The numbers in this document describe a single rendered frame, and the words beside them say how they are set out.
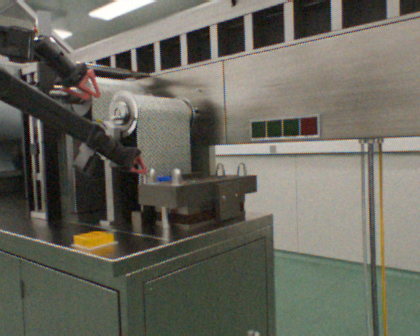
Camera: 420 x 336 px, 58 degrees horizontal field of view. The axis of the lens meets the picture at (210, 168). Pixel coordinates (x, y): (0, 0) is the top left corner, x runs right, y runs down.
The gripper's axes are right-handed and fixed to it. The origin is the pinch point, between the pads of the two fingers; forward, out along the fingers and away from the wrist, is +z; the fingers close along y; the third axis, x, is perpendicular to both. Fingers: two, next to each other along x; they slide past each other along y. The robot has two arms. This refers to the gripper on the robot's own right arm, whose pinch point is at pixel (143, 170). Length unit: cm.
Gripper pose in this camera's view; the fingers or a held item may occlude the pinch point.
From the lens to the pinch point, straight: 122.7
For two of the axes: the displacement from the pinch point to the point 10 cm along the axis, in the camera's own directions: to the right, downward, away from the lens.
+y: 7.7, 0.0, -6.4
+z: 5.7, 4.5, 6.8
